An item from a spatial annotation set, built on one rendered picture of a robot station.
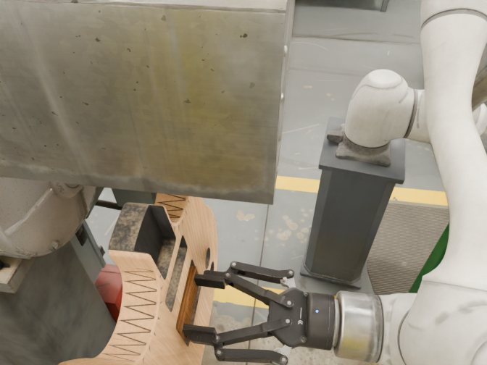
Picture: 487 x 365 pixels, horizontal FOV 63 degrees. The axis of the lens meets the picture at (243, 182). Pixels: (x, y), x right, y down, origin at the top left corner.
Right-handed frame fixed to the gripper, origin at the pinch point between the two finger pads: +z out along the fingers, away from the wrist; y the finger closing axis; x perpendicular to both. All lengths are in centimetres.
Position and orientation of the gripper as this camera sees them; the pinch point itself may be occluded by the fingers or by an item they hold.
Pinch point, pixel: (193, 303)
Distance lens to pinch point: 61.4
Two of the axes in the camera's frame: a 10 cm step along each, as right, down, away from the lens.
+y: 1.4, -8.0, 5.8
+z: -9.9, -0.9, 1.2
